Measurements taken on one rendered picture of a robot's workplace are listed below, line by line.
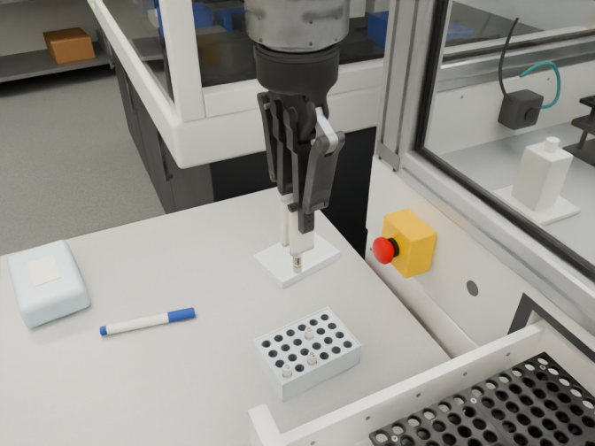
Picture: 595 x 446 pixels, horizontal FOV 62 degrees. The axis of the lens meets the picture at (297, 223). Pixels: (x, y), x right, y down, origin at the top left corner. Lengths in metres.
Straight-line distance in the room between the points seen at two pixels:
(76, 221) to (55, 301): 1.64
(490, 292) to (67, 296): 0.60
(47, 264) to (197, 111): 0.40
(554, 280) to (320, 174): 0.27
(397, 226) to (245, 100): 0.47
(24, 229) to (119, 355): 1.77
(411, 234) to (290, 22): 0.38
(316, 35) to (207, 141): 0.66
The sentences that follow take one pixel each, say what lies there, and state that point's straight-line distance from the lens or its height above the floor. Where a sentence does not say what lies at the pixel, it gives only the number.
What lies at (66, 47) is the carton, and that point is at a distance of 4.01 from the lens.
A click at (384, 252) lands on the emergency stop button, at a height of 0.88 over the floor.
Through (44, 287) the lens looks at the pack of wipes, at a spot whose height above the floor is 0.80.
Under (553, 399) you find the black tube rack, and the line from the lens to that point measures 0.57.
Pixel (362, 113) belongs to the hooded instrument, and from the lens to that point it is 1.19.
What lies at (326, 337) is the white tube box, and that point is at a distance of 0.70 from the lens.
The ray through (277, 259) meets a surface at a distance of 0.84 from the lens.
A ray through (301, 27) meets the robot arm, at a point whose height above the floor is 1.22.
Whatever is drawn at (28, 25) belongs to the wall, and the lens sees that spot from 4.39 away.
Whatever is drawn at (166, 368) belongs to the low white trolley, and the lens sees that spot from 0.73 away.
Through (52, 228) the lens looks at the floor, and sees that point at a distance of 2.45.
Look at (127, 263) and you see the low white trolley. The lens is 0.91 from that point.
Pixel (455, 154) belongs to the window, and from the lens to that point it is 0.67.
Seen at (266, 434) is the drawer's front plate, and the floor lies 0.93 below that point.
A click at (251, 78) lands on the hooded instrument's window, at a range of 1.05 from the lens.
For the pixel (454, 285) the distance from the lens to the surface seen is 0.72.
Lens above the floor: 1.33
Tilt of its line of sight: 37 degrees down
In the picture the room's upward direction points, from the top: straight up
